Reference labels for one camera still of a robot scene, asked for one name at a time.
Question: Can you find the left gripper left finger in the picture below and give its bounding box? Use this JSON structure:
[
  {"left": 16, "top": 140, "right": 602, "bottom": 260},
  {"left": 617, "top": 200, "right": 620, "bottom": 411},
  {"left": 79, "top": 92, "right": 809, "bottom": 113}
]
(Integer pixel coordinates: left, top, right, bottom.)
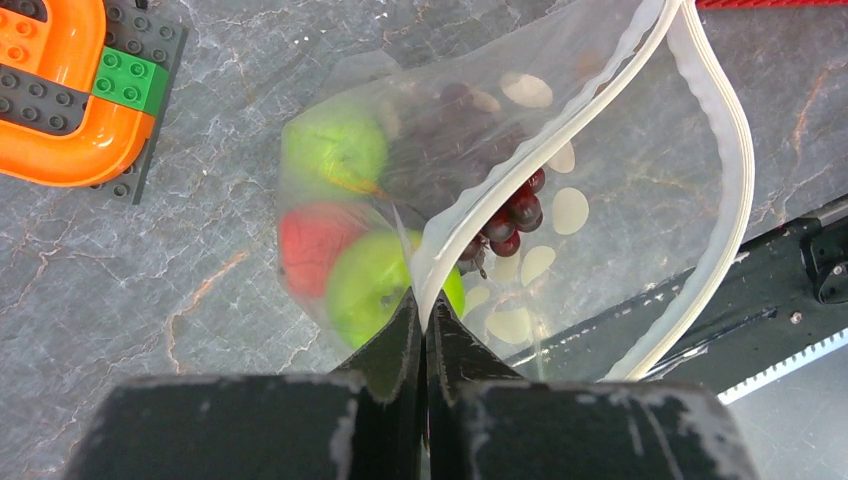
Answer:
[{"left": 65, "top": 293, "right": 422, "bottom": 479}]

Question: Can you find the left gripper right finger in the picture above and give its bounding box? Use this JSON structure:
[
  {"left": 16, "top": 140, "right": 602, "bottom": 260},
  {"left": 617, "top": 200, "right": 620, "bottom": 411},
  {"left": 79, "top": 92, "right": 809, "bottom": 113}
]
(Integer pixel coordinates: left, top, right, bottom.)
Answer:
[{"left": 425, "top": 298, "right": 757, "bottom": 479}]

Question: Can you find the green apple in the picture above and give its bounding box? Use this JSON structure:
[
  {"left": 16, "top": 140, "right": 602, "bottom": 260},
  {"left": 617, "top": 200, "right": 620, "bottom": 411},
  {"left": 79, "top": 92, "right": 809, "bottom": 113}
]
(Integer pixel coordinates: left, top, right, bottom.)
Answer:
[
  {"left": 281, "top": 107, "right": 388, "bottom": 196},
  {"left": 325, "top": 228, "right": 466, "bottom": 349}
]

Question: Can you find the red apple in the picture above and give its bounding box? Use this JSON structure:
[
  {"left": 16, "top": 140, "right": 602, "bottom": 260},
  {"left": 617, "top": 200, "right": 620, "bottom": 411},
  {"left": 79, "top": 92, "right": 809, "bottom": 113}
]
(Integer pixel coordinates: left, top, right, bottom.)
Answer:
[{"left": 278, "top": 202, "right": 369, "bottom": 298}]

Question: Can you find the dark red grape bunch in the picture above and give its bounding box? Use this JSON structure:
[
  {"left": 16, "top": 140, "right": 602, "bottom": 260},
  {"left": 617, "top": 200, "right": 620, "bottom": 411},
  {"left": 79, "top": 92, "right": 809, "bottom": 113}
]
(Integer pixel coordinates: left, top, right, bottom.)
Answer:
[{"left": 457, "top": 168, "right": 546, "bottom": 278}]

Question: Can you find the clear dotted zip bag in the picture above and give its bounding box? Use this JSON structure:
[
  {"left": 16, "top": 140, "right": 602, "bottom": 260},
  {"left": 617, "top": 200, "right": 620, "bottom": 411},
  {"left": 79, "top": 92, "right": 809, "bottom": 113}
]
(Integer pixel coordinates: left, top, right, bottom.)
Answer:
[{"left": 278, "top": 1, "right": 754, "bottom": 380}]

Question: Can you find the green lego brick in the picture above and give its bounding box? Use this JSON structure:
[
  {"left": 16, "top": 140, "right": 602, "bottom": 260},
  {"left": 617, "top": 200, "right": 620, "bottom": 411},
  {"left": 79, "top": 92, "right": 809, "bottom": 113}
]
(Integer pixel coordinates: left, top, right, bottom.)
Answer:
[{"left": 91, "top": 47, "right": 169, "bottom": 116}]

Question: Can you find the red plastic basket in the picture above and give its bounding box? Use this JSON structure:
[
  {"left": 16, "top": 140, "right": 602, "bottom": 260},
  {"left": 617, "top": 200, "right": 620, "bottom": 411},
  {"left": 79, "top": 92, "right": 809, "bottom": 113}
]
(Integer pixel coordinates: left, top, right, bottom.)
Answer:
[{"left": 695, "top": 0, "right": 847, "bottom": 9}]

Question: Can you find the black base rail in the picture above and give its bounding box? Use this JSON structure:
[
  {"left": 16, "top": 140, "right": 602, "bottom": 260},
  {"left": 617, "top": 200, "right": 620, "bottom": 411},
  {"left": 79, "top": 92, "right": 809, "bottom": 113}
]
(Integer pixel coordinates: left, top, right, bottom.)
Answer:
[{"left": 507, "top": 197, "right": 847, "bottom": 403}]

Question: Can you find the grey lego base plate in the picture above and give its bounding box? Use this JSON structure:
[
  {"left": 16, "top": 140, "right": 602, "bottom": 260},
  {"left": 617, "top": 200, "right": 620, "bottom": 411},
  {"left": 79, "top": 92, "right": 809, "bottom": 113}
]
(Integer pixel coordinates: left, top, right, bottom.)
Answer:
[{"left": 0, "top": 0, "right": 190, "bottom": 207}]

